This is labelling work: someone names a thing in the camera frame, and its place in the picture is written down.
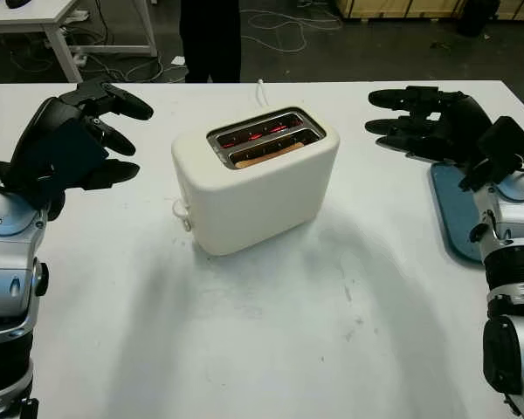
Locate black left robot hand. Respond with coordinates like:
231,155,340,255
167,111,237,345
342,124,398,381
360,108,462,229
6,78,155,193

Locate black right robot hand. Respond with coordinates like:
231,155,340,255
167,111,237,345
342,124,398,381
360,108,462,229
364,86,493,165

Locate standing person in white jacket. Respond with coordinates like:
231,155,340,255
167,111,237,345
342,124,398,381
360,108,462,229
178,0,242,84

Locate brown toast slice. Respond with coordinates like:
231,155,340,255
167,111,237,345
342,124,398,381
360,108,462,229
235,140,307,169

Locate cream two-slot toaster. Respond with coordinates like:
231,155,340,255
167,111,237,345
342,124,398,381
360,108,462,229
170,106,341,257

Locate blue plastic tray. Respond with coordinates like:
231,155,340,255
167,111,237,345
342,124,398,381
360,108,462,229
428,160,493,264

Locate black bin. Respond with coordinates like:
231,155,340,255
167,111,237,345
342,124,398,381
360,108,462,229
456,0,501,37

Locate white desk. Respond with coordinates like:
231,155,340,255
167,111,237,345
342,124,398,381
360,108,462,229
0,0,158,84

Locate wooden crate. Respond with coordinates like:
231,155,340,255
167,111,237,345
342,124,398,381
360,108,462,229
335,0,524,21

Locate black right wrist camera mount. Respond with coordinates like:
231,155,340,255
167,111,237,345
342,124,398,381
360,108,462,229
458,115,524,193

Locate white looped floor cable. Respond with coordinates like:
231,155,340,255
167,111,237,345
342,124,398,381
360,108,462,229
239,8,346,53

